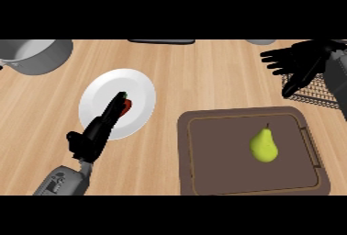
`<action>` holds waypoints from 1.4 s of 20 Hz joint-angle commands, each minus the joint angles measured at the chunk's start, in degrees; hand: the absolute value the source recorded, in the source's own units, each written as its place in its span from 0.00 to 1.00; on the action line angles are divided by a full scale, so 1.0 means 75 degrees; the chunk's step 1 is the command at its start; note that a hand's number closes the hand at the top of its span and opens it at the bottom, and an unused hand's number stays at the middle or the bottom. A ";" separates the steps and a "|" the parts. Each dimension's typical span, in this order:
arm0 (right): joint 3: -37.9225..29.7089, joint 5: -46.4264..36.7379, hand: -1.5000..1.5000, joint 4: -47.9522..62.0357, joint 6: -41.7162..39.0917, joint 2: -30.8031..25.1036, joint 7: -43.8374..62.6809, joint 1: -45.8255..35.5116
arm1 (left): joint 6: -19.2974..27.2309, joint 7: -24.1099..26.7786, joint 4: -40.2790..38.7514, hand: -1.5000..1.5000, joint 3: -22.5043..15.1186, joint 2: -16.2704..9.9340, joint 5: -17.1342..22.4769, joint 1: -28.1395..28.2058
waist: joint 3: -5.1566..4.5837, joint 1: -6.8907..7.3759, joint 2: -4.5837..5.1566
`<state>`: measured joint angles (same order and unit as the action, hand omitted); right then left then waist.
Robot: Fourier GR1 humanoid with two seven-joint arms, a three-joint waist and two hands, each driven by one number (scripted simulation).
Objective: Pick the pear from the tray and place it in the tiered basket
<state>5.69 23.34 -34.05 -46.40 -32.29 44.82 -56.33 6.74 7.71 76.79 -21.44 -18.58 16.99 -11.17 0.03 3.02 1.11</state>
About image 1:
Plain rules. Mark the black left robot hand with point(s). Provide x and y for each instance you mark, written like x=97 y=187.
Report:
x=96 y=131

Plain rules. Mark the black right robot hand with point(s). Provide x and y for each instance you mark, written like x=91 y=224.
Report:
x=300 y=62

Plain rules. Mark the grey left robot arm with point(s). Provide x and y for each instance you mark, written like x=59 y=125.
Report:
x=60 y=182

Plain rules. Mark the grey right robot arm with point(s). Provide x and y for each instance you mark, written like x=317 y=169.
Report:
x=338 y=78

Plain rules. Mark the green pear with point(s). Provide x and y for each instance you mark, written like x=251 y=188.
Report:
x=263 y=146

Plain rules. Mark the brown tray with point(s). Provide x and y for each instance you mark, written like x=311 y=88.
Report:
x=252 y=151

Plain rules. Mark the white oval plate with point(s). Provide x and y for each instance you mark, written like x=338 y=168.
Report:
x=118 y=102

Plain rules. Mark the red pepper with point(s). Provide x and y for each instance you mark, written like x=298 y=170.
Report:
x=127 y=105

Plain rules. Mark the grey round object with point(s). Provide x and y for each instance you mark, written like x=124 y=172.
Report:
x=260 y=41

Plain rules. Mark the grey metal pot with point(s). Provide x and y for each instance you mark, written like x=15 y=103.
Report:
x=35 y=55

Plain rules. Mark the dark flat object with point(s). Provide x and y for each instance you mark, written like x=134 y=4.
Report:
x=161 y=41

